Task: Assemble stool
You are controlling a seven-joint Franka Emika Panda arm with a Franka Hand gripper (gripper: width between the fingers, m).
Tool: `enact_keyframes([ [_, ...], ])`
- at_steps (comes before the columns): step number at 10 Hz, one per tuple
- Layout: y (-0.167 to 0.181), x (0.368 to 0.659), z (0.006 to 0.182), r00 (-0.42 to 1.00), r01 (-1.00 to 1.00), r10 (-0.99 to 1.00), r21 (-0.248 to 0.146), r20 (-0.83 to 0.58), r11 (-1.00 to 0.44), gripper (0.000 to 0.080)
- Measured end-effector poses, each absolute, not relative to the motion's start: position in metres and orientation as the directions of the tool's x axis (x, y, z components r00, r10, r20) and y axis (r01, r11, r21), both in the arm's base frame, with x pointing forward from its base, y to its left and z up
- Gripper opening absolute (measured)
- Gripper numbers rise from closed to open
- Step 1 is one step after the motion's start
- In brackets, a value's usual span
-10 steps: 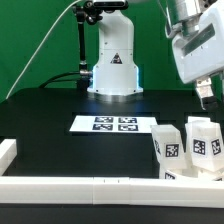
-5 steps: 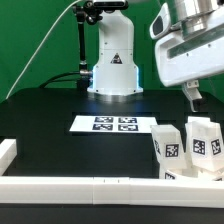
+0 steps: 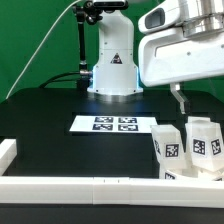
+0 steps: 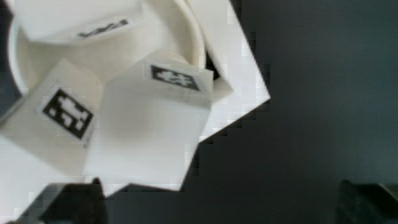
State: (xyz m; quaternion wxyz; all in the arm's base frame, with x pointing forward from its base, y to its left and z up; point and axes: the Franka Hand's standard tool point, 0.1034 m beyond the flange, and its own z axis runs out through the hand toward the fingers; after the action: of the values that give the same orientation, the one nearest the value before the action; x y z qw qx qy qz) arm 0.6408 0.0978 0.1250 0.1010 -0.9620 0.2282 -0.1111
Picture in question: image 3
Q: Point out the white fiducial marker sheet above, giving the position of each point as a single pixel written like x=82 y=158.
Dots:
x=112 y=124

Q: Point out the black camera on mount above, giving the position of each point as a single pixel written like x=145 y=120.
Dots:
x=110 y=4

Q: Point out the white U-shaped boundary frame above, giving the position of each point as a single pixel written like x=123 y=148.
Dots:
x=124 y=191

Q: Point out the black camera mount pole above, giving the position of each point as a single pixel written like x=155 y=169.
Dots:
x=90 y=14

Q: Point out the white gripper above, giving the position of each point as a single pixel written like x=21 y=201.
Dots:
x=183 y=41

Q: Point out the white round stool seat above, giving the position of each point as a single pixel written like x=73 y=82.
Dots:
x=190 y=174

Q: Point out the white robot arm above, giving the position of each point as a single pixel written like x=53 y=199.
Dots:
x=116 y=75

